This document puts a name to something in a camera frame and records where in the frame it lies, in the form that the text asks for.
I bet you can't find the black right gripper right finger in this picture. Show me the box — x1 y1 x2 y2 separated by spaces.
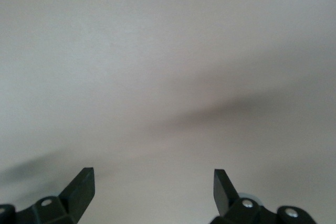
209 169 316 224

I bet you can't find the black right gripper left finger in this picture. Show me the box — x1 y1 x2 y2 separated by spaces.
0 167 96 224

